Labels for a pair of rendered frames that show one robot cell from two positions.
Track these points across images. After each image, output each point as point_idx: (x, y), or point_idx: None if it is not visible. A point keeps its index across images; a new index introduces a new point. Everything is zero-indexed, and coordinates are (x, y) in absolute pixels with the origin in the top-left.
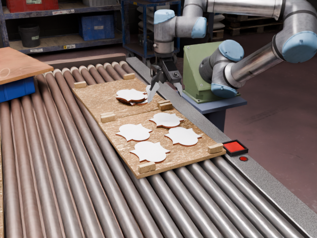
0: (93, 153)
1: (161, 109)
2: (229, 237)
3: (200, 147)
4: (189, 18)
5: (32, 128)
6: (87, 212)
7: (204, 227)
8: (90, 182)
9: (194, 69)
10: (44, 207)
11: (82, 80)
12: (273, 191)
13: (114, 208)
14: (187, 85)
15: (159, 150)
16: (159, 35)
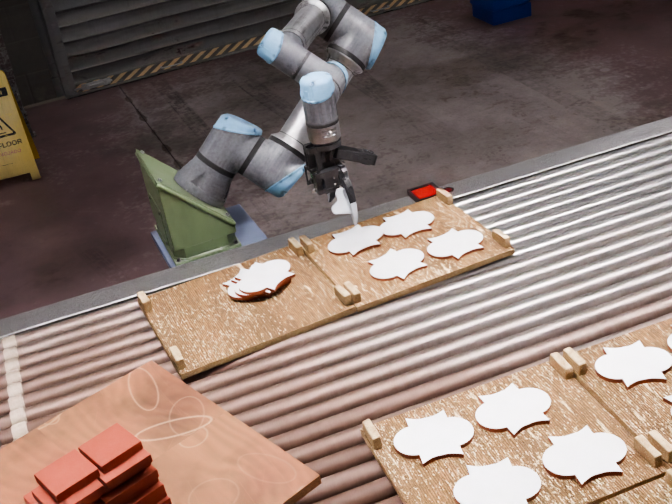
0: (451, 302)
1: (314, 248)
2: (598, 196)
3: (433, 211)
4: (332, 68)
5: (366, 387)
6: (595, 277)
7: (589, 206)
8: (530, 288)
9: (198, 201)
10: (594, 314)
11: (111, 380)
12: (514, 172)
13: (573, 267)
14: (194, 240)
15: (453, 236)
16: (335, 111)
